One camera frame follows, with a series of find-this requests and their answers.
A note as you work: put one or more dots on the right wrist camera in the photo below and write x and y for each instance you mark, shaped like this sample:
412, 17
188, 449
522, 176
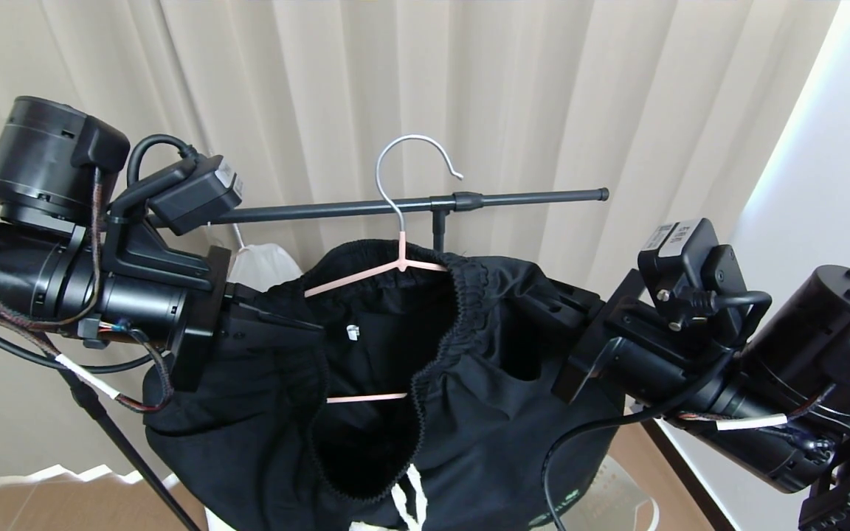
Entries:
683, 258

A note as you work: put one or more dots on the white printed t-shirt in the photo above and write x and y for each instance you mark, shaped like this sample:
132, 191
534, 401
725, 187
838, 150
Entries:
263, 269

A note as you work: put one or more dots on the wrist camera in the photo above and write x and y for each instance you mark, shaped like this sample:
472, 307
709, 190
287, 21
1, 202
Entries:
196, 195
683, 258

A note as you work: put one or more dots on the pink clothes hanger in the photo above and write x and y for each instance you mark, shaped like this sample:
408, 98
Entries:
401, 251

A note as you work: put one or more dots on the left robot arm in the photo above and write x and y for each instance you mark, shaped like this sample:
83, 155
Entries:
41, 155

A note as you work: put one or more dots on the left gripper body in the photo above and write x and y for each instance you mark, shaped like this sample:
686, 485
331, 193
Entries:
26, 280

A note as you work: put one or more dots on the white curtain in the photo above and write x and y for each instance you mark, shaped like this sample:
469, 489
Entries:
469, 74

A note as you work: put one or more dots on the black clothes rack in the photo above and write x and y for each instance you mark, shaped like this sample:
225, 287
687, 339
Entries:
528, 197

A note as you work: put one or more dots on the white laundry basket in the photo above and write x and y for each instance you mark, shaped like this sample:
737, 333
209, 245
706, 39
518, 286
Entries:
624, 501

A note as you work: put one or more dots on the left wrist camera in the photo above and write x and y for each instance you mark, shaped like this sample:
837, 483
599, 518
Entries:
196, 195

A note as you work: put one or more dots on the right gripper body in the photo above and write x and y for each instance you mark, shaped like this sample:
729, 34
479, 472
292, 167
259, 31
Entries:
750, 435

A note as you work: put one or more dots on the black garment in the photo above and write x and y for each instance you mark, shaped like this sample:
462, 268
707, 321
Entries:
248, 428

